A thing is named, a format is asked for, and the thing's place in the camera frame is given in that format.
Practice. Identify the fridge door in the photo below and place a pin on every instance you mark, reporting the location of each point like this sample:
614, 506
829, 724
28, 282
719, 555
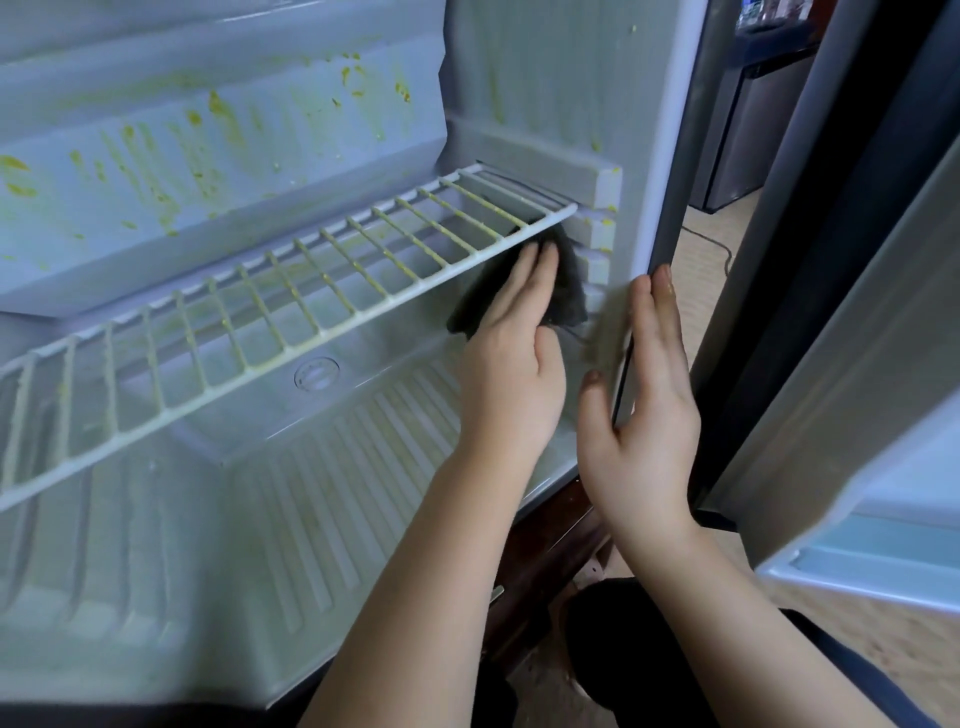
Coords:
855, 435

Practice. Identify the person's dark trousers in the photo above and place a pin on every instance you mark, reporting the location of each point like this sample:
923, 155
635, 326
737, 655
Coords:
645, 660

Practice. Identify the dark grey cloth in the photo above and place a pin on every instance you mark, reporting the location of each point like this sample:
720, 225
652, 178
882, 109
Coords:
570, 300

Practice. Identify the small clear water bottle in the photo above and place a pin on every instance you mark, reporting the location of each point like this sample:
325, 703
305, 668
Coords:
795, 9
758, 12

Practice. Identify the grey mini fridge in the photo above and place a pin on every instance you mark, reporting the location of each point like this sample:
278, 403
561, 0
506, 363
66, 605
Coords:
225, 570

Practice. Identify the person's right forearm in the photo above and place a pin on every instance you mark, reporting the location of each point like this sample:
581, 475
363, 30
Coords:
750, 645

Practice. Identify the person's left hand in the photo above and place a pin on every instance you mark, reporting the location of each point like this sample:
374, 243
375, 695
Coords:
510, 383

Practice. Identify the person's right hand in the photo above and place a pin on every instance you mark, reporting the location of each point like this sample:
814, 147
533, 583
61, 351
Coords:
642, 435

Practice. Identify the dark cabinet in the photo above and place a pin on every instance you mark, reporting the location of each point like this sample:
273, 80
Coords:
758, 113

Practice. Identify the person's left forearm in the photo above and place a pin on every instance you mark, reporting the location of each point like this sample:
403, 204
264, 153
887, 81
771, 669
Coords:
405, 630

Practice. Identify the dark red wooden stand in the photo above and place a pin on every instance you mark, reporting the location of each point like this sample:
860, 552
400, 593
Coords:
540, 563

